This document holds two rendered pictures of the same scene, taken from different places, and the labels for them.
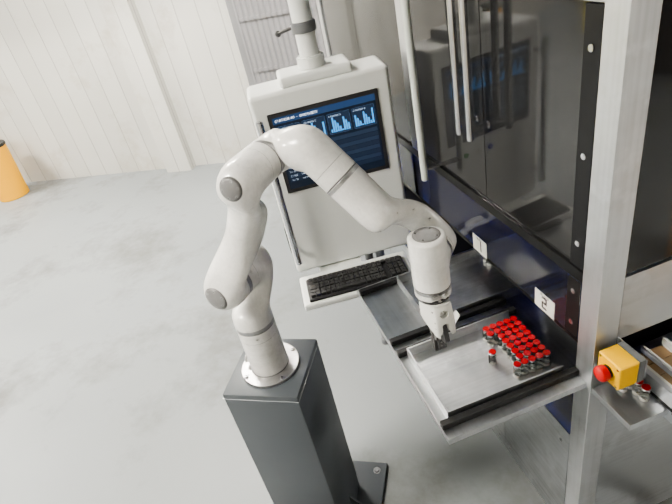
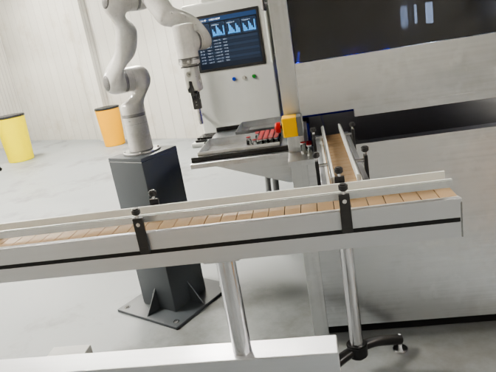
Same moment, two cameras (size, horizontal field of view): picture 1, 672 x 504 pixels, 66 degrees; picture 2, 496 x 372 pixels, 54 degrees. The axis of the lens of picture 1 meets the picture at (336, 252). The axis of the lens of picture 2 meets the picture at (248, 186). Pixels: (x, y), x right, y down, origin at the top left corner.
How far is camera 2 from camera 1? 154 cm
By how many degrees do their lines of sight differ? 23
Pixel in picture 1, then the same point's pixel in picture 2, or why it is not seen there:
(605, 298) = (282, 76)
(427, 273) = (178, 43)
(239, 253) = (118, 54)
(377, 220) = (159, 13)
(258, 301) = (135, 98)
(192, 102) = not seen: hidden behind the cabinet
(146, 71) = not seen: hidden behind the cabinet
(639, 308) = (313, 93)
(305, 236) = (209, 106)
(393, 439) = (246, 275)
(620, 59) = not seen: outside the picture
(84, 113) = (170, 91)
